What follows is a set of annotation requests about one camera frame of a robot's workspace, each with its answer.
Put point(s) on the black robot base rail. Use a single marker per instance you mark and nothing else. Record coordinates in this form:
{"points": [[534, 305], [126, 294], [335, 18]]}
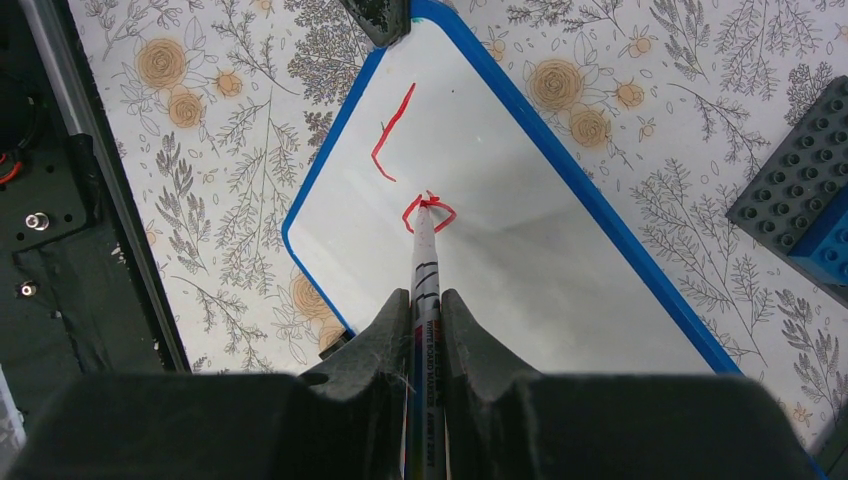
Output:
{"points": [[80, 293]]}

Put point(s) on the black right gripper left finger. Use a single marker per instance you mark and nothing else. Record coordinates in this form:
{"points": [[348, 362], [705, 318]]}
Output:
{"points": [[341, 419]]}

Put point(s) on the white red whiteboard marker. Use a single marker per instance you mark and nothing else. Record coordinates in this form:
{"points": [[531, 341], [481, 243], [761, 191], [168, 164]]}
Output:
{"points": [[425, 456]]}

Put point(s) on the grey lego baseplate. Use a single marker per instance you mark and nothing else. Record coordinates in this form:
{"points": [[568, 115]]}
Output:
{"points": [[806, 171]]}

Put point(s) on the blue framed whiteboard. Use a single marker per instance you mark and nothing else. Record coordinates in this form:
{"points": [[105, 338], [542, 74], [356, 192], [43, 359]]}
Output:
{"points": [[536, 251]]}

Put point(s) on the blue lego brick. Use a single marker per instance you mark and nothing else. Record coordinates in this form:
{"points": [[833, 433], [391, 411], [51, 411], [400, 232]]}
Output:
{"points": [[822, 250]]}

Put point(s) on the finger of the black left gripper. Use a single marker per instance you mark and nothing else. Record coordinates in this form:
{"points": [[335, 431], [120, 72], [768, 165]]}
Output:
{"points": [[384, 22]]}

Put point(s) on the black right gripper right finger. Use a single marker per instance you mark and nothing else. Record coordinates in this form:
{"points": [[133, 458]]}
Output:
{"points": [[507, 420]]}

